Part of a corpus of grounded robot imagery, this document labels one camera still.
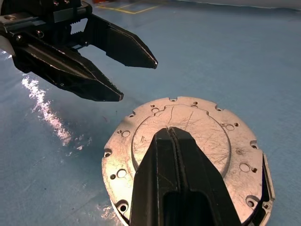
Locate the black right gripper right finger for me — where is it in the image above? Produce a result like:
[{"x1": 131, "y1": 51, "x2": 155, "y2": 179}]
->
[{"x1": 171, "y1": 126, "x2": 242, "y2": 226}]

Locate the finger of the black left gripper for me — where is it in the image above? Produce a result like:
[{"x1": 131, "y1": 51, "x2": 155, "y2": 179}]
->
[
  {"x1": 11, "y1": 31, "x2": 125, "y2": 102},
  {"x1": 87, "y1": 13, "x2": 158, "y2": 70}
]

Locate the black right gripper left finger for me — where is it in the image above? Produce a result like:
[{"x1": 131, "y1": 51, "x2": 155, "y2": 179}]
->
[{"x1": 129, "y1": 127, "x2": 183, "y2": 226}]

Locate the silver motor cover with circuit board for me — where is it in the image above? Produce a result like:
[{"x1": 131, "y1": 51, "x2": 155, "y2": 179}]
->
[{"x1": 101, "y1": 96, "x2": 264, "y2": 226}]

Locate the silver motor housing with copper windings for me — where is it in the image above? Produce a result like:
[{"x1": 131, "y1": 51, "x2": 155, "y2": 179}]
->
[{"x1": 109, "y1": 153, "x2": 276, "y2": 226}]

